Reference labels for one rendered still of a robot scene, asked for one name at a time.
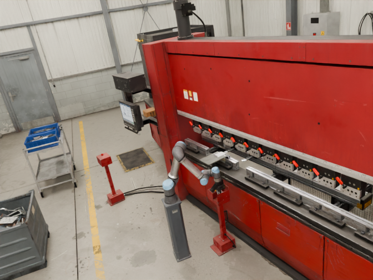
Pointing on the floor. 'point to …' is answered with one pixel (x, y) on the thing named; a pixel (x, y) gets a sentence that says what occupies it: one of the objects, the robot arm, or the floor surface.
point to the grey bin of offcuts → (22, 236)
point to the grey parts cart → (52, 164)
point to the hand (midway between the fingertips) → (219, 196)
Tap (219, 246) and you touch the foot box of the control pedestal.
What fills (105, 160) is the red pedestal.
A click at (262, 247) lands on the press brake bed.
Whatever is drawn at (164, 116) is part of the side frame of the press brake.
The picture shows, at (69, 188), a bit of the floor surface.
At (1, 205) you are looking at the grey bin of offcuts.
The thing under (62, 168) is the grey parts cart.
